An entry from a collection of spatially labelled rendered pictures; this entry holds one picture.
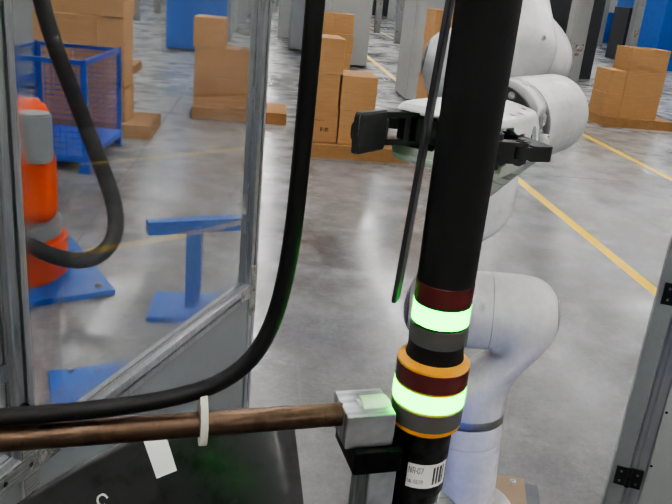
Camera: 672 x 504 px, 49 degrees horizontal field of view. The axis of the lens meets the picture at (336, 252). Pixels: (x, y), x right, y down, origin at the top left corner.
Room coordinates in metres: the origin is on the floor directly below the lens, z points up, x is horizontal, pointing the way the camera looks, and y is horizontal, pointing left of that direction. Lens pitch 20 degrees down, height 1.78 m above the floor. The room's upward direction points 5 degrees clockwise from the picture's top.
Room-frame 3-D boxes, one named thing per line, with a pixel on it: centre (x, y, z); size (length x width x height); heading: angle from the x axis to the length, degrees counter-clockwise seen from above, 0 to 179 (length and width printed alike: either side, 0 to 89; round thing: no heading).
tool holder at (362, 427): (0.39, -0.05, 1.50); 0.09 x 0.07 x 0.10; 107
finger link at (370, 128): (0.59, -0.01, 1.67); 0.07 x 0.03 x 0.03; 148
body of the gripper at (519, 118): (0.63, -0.11, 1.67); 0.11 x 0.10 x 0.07; 148
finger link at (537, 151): (0.58, -0.13, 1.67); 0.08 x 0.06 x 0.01; 50
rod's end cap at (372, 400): (0.38, -0.03, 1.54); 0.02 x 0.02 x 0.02; 17
